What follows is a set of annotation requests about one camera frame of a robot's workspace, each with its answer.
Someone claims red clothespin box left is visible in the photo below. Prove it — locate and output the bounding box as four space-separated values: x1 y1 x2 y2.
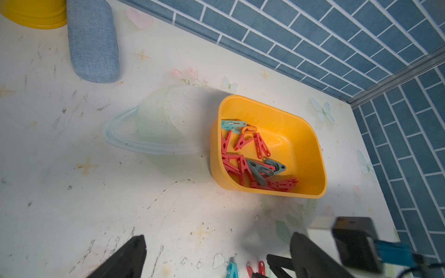
221 130 232 155

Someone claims yellow pen cup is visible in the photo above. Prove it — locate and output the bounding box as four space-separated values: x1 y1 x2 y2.
1 0 67 30

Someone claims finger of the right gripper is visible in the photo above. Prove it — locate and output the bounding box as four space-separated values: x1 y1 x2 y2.
266 254 294 278

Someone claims red clothespin under orange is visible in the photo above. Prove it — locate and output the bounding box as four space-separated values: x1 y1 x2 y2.
234 134 254 151

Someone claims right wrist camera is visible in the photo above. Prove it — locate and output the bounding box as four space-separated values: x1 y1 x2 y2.
309 216 428 275

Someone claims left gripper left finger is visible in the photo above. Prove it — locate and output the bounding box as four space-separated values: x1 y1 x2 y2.
88 235 147 278

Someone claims yellow plastic storage box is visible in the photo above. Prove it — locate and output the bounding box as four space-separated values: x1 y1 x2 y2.
210 95 327 199

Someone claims clear plastic box lid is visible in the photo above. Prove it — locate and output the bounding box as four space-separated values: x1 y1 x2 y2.
104 85 229 155

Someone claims grey-green clothespin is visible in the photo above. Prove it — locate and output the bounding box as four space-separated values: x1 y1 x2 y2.
246 159 275 186

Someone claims red clothespin box edge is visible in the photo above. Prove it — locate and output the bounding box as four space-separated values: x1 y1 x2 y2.
222 154 255 186

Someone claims blue-grey fabric case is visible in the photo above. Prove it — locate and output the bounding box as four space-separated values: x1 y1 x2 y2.
66 0 121 83

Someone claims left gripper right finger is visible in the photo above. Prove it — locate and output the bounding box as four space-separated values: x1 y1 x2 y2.
290 232 353 278

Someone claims pink-red clothespin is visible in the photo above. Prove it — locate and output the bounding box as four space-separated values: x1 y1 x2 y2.
254 133 271 159

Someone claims grey-blue clothespin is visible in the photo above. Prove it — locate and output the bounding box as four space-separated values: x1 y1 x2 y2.
264 159 287 174

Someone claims light teal clothespin in box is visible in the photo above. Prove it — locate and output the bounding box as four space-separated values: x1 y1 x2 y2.
221 120 248 134

